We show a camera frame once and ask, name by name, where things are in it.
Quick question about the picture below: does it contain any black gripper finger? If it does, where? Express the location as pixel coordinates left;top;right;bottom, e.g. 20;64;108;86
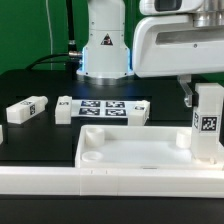
177;75;199;108

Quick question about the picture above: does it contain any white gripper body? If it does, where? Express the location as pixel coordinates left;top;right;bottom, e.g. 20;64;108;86
132;0;224;77

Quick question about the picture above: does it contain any white desk top tray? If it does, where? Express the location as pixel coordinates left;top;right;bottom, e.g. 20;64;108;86
75;125;224;170

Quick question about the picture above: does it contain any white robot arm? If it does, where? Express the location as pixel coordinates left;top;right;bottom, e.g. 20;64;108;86
77;0;224;107

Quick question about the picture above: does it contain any white front fence bar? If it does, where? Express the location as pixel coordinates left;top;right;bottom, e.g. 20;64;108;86
0;166;224;198

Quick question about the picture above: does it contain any white marker base plate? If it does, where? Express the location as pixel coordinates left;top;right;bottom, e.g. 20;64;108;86
55;96;150;126

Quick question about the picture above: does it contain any black cable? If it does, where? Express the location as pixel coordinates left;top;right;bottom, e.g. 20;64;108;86
25;0;83;71

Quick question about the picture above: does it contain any white cable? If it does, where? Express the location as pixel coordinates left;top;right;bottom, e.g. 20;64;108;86
45;0;54;71

